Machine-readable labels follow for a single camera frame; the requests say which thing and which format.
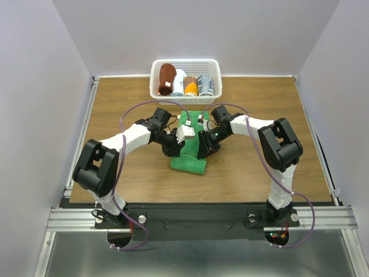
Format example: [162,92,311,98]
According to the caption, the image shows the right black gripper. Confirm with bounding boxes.
[197,126,230,159]

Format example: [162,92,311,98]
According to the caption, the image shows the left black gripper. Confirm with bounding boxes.
[155,128,186,158]

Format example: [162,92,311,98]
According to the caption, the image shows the green towel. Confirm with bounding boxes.
[170,111,206,175]

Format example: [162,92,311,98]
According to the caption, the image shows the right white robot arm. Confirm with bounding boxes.
[197,105,303,225]

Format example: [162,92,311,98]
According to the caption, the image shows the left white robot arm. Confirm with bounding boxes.
[72,108,194,227]

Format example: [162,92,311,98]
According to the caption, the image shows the grey patterned rolled towel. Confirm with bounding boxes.
[197,74,214,96]

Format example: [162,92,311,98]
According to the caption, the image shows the white blue rolled towel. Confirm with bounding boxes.
[170,69,187,97]

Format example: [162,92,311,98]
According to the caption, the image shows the brown orange rolled towel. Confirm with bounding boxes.
[183,76,198,96]

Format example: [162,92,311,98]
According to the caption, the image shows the white plastic basket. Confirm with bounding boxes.
[149,58,223,105]

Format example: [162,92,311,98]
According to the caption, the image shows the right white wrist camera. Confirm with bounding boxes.
[197,114,213,132]

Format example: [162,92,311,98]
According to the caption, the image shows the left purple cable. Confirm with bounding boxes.
[108,100,193,251]

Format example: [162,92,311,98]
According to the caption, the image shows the purple cable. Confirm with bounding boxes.
[199,103,315,249]
[108,100,193,251]

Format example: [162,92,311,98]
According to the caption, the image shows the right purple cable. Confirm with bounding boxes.
[199,103,315,249]

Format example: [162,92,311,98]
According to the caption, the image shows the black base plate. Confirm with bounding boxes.
[59,202,300,242]

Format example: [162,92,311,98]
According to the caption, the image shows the aluminium frame rail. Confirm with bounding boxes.
[34,76,100,276]

